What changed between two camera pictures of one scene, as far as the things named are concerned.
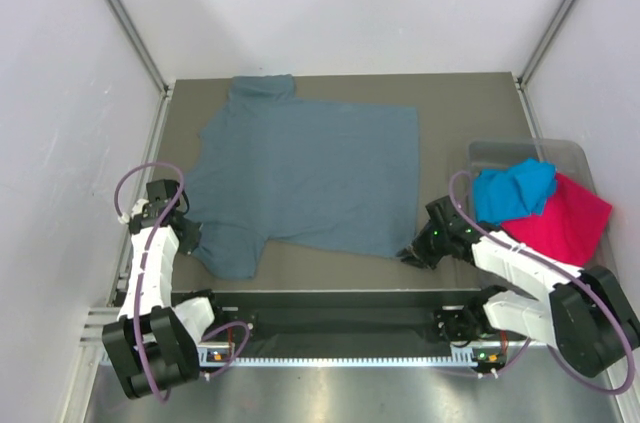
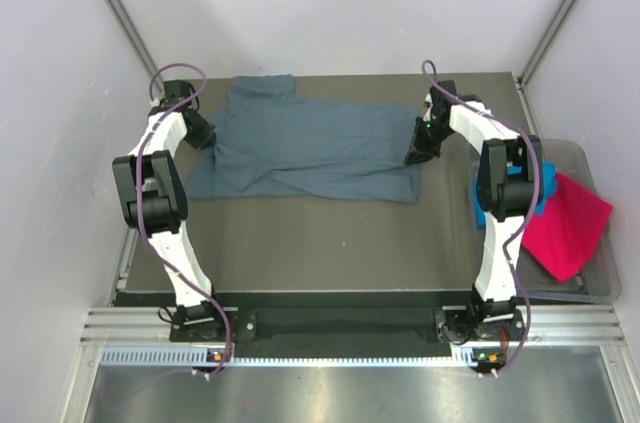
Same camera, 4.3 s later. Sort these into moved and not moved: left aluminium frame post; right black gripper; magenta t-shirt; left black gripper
Moved: left black gripper; right black gripper
Not moved: magenta t-shirt; left aluminium frame post
